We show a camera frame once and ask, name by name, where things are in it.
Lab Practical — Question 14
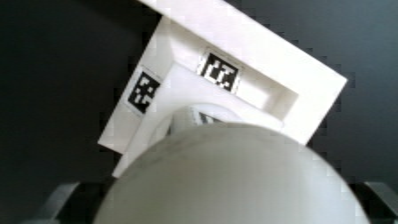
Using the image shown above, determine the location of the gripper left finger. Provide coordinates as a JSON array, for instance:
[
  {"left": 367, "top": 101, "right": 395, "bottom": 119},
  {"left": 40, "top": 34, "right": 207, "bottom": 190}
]
[{"left": 22, "top": 182, "right": 108, "bottom": 224}]

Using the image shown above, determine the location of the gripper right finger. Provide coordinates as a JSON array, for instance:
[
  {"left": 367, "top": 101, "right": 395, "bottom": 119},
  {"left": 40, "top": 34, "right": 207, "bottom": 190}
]
[{"left": 349, "top": 181, "right": 398, "bottom": 224}]

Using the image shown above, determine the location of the white lamp base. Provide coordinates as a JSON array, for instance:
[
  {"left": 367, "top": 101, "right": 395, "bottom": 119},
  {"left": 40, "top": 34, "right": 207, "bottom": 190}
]
[{"left": 97, "top": 0, "right": 346, "bottom": 174}]

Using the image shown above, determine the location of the white lamp bulb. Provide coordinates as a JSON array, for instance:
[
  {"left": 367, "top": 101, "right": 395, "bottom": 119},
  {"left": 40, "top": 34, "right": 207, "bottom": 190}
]
[{"left": 93, "top": 103, "right": 371, "bottom": 224}]

